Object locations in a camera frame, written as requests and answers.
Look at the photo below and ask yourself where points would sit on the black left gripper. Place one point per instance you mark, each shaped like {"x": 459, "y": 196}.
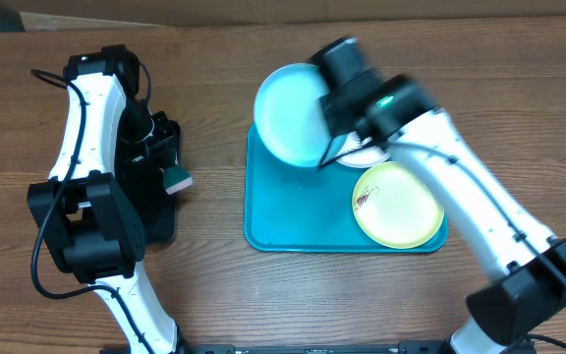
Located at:
{"x": 151, "y": 154}

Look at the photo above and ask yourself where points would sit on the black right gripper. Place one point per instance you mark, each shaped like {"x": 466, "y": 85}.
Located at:
{"x": 340, "y": 109}

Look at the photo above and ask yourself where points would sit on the white plate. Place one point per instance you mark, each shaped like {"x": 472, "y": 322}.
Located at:
{"x": 364, "y": 158}

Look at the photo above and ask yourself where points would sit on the pink green sponge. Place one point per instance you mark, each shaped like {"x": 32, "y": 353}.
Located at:
{"x": 176, "y": 179}

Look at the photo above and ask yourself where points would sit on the light blue plate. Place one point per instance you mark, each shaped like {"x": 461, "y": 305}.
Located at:
{"x": 288, "y": 115}

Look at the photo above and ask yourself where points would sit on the yellow plate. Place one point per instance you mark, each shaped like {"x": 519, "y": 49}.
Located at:
{"x": 394, "y": 208}

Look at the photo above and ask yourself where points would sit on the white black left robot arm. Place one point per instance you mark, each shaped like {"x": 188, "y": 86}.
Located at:
{"x": 112, "y": 192}

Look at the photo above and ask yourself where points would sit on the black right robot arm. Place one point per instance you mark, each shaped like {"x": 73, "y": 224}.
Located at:
{"x": 523, "y": 258}

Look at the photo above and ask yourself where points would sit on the black plastic tray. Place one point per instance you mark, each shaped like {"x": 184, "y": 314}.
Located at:
{"x": 143, "y": 186}

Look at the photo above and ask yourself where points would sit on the teal plastic tray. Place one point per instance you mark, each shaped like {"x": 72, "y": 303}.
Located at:
{"x": 291, "y": 209}

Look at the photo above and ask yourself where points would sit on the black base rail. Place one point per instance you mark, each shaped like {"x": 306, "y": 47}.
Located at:
{"x": 403, "y": 347}

